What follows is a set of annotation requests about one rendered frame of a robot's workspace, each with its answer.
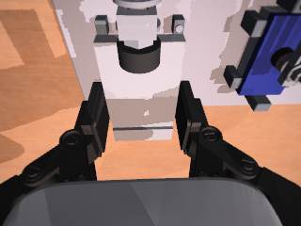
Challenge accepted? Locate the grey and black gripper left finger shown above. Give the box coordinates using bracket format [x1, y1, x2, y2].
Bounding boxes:
[0, 82, 110, 226]

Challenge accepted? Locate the white rectangular block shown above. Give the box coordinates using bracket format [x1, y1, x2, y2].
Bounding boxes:
[93, 34, 186, 141]

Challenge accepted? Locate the grey fixture plate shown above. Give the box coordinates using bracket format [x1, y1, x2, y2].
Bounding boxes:
[52, 0, 301, 106]

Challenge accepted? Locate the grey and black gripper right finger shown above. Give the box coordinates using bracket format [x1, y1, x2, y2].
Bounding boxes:
[175, 80, 301, 226]

